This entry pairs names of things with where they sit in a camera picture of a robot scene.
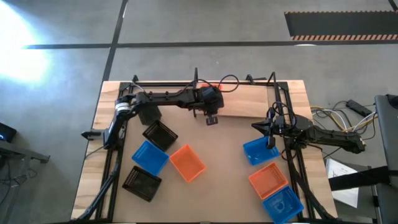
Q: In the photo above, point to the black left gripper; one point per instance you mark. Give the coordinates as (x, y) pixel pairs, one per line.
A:
(211, 101)

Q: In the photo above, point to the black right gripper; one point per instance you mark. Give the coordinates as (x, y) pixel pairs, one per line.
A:
(276, 127)

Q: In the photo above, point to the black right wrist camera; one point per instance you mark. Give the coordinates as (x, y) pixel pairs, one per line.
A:
(270, 143)

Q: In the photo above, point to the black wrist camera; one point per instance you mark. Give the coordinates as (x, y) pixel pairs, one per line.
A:
(211, 120)
(270, 143)

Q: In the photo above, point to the black mat with hazard stripes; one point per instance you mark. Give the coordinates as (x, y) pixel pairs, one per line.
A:
(342, 25)

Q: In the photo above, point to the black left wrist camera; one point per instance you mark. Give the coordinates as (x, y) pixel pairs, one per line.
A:
(211, 120)

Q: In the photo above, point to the white paper sheet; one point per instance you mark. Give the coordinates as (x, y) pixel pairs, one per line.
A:
(345, 196)

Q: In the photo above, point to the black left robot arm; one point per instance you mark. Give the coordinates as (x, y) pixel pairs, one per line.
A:
(168, 99)

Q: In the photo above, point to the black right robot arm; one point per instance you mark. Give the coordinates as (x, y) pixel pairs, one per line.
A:
(329, 137)

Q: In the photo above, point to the grey metal stand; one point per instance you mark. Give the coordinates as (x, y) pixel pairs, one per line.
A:
(21, 154)

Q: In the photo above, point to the brown hardboard work surface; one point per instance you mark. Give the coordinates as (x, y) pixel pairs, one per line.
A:
(217, 186)

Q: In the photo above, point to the blue plastic slotted basket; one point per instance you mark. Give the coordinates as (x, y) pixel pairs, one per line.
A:
(258, 152)
(150, 158)
(283, 205)

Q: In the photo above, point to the wooden shelf with black legs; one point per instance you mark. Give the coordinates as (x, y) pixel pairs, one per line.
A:
(248, 102)

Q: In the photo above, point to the black aluminium rig frame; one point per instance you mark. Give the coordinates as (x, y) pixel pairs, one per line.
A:
(161, 84)

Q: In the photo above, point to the black power strip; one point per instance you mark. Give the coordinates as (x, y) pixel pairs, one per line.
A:
(359, 108)

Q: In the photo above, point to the black device with blue light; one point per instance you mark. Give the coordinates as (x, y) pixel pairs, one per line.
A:
(6, 132)

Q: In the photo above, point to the grey flat panel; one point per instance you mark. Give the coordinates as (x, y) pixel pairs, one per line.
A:
(388, 133)

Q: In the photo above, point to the black flat bar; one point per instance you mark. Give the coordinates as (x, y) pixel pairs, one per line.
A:
(357, 180)

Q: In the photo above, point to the orange plastic slotted basket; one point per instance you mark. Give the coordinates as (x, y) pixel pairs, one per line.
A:
(217, 86)
(187, 163)
(268, 181)

